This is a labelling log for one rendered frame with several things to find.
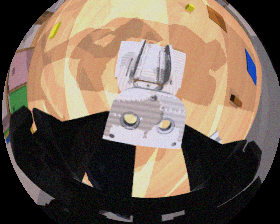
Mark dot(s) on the orange flat square plate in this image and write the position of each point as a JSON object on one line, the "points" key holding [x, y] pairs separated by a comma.
{"points": [[216, 18]]}

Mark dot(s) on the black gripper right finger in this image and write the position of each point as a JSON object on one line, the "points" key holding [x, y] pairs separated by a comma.
{"points": [[204, 156]]}

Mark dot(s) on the yellow rectangular block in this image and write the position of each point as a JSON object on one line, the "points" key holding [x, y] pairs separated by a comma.
{"points": [[54, 30]]}

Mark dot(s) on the blue flat rectangular plate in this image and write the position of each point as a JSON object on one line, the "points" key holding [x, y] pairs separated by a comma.
{"points": [[251, 68]]}

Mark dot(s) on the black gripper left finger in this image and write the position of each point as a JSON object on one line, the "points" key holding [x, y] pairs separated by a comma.
{"points": [[75, 139]]}

